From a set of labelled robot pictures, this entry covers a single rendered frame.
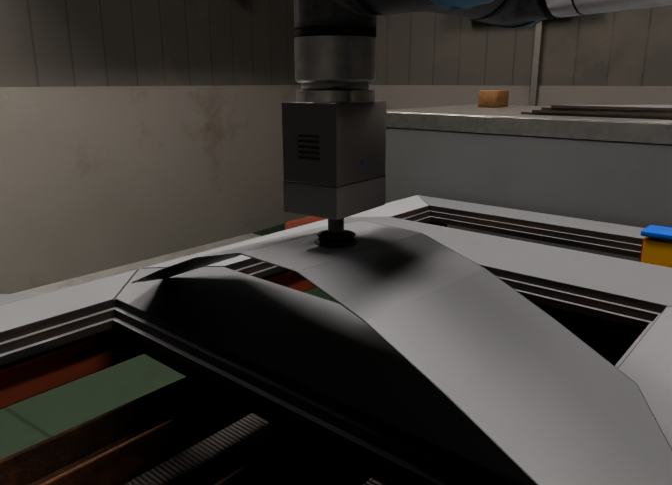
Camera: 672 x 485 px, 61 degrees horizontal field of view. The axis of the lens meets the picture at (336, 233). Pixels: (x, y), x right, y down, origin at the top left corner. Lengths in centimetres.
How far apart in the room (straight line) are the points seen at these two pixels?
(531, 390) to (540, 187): 93
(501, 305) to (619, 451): 15
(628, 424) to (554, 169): 90
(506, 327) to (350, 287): 14
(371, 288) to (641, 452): 23
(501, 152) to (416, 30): 324
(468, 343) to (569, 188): 90
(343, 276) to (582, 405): 21
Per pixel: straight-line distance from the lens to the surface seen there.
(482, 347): 48
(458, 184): 145
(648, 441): 51
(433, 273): 54
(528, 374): 48
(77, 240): 356
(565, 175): 134
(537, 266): 95
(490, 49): 432
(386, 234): 61
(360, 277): 50
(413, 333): 46
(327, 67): 52
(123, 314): 80
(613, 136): 130
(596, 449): 47
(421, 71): 453
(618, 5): 56
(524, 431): 44
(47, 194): 344
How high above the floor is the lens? 113
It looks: 15 degrees down
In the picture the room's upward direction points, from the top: straight up
